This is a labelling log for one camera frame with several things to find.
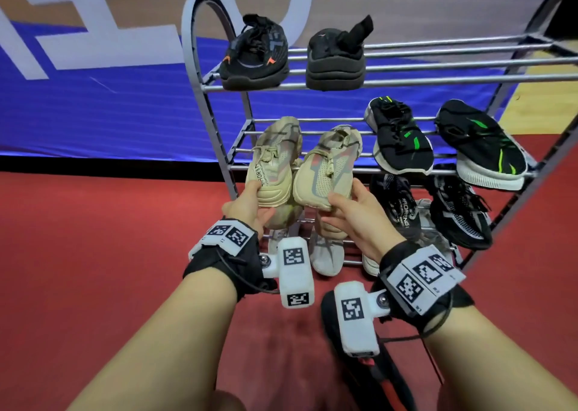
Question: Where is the black marker left wristband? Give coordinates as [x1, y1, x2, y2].
[182, 218, 279, 301]

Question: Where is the pastel iridescent sneaker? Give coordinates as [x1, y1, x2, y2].
[245, 116, 303, 208]

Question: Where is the black orange-marked sneaker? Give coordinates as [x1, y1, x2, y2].
[219, 13, 290, 92]

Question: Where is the black green-striped sneaker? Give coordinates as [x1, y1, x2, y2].
[364, 95, 435, 176]
[434, 99, 538, 192]

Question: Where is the person's right hand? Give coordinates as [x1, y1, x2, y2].
[321, 178, 407, 265]

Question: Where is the grey striped sneaker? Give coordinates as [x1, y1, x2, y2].
[267, 227, 292, 256]
[309, 232, 346, 277]

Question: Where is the black right camera cable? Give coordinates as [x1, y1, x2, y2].
[378, 297, 454, 385]

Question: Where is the black marker wristband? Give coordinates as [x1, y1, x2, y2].
[378, 241, 475, 335]
[182, 218, 279, 301]

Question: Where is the black lug-sole sneaker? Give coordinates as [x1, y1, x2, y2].
[306, 14, 374, 92]

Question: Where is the black ribbed-sole sneaker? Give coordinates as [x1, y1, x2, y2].
[320, 288, 417, 411]

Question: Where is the grey metal shoe rack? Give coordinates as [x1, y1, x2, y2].
[180, 0, 578, 274]

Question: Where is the cream chunky sneaker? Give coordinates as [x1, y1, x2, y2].
[270, 203, 304, 231]
[315, 209, 349, 241]

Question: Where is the person's left hand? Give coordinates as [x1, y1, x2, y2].
[221, 180, 276, 240]

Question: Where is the person's left forearm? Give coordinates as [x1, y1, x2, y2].
[67, 268, 238, 411]

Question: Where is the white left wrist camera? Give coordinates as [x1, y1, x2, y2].
[261, 236, 315, 309]

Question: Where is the cream-soled sneaker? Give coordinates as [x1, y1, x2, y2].
[292, 125, 364, 212]

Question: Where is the person's right forearm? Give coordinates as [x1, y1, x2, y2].
[424, 304, 578, 411]

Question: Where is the blue printed banner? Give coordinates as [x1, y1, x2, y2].
[0, 0, 570, 165]

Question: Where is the black grey mesh sneaker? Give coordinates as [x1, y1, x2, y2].
[426, 164, 494, 252]
[369, 173, 423, 241]

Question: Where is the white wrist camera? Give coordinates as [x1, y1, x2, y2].
[261, 236, 315, 309]
[333, 281, 391, 358]

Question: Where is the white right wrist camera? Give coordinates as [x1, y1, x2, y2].
[333, 281, 391, 358]

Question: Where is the black marker right wristband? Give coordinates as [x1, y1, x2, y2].
[378, 241, 475, 335]

